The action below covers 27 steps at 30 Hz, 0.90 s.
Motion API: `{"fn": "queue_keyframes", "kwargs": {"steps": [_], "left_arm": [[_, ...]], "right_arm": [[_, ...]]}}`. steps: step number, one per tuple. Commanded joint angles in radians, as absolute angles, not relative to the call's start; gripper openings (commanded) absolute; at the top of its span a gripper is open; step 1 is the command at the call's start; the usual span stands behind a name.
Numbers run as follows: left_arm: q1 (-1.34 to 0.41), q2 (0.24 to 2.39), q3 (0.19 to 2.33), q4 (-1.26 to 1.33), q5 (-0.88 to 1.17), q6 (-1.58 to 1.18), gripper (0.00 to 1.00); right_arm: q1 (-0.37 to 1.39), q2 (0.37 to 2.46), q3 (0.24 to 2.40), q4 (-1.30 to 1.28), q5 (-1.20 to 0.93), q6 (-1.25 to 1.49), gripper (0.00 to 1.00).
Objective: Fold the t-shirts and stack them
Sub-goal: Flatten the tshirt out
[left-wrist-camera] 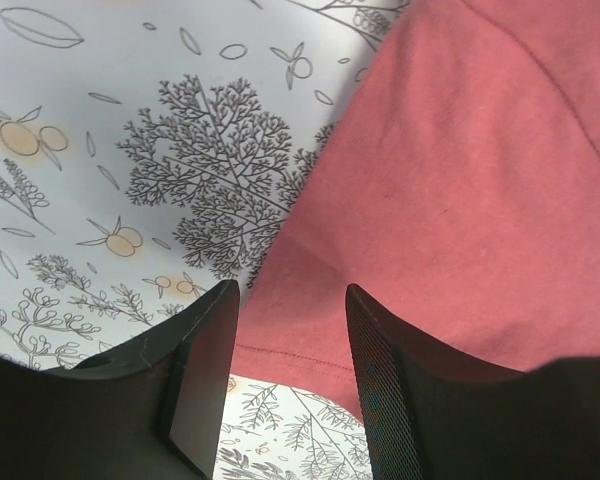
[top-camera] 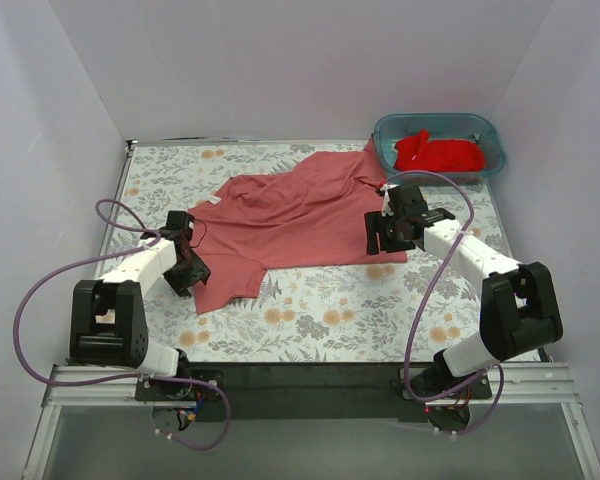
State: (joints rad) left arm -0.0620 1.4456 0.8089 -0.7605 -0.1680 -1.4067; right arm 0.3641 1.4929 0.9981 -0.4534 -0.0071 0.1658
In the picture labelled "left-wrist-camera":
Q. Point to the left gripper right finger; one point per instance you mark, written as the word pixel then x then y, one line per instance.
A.
pixel 431 411

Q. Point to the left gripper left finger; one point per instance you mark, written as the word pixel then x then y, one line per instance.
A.
pixel 149 408

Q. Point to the pink t shirt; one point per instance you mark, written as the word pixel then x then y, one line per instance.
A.
pixel 461 189

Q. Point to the floral table mat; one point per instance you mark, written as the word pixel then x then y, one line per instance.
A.
pixel 152 149

